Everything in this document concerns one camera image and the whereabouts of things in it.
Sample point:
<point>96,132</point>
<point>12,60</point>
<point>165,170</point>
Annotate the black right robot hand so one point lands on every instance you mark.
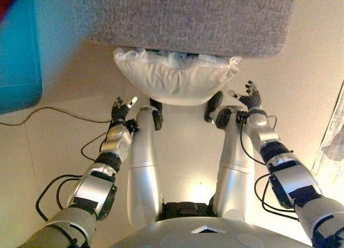
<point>252,100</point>

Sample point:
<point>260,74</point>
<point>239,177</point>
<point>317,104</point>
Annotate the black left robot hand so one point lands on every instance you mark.
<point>119,112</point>

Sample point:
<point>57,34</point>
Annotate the white cushion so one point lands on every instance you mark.
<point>174,81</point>

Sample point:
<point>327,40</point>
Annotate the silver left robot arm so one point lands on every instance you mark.
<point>91,189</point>

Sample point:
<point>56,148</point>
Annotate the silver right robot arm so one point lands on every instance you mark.
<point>295,178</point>

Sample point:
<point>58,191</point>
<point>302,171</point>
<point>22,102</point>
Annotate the silver left robot leg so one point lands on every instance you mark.
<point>143,164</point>

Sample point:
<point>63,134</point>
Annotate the grey fabric armchair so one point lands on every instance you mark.
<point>188,20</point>

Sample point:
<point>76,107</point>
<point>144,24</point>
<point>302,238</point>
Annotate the glossy dark reflective cabinet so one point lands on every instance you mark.
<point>18,57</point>

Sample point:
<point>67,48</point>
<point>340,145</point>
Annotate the grey robot torso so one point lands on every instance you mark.
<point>209,237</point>

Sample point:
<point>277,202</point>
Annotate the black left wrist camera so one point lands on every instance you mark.
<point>131,125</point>

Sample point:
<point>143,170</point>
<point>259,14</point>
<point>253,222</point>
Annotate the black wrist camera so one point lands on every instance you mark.
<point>131,125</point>
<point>242,117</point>

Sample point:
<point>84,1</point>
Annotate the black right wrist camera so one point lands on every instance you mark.
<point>242,117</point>

